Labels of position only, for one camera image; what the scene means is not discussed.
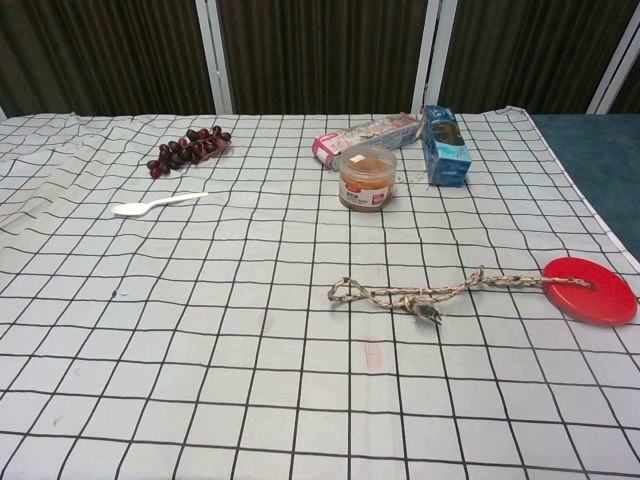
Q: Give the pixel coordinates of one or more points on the white plastic spoon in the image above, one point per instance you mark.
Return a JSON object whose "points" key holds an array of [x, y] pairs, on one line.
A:
{"points": [[130, 209]]}

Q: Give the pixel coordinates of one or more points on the blue cookie box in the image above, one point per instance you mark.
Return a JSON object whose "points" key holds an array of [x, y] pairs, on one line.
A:
{"points": [[445, 155]]}

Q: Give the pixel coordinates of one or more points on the dark red grape bunch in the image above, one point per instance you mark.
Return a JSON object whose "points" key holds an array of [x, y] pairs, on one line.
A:
{"points": [[187, 150]]}

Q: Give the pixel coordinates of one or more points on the pink floral carton box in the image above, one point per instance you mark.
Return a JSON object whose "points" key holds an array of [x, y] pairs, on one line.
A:
{"points": [[360, 135]]}

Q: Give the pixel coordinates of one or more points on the red disc with hole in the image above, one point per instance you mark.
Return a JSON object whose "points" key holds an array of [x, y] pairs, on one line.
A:
{"points": [[610, 305]]}

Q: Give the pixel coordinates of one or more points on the clear jar brown paste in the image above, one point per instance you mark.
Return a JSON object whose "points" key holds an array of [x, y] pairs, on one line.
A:
{"points": [[365, 185]]}

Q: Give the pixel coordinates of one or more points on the white black grid tablecloth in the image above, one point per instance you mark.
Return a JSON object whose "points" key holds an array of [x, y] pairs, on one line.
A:
{"points": [[250, 350]]}

